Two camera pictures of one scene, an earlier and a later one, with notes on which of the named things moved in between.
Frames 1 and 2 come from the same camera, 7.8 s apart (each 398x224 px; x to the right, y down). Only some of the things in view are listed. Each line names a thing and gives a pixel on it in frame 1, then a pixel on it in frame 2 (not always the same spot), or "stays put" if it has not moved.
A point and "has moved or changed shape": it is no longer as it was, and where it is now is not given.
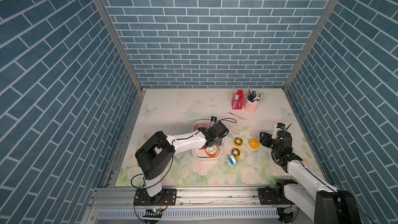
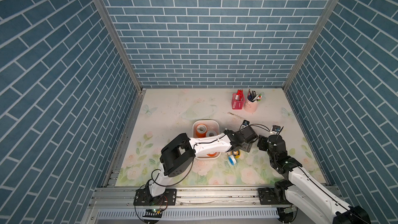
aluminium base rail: [189, 197] stays put
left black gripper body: [217, 141] → [245, 147]
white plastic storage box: [212, 152] stays put
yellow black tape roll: [238, 142] has moved or changed shape
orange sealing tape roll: [202, 125] stays put
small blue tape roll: [232, 159] stays put
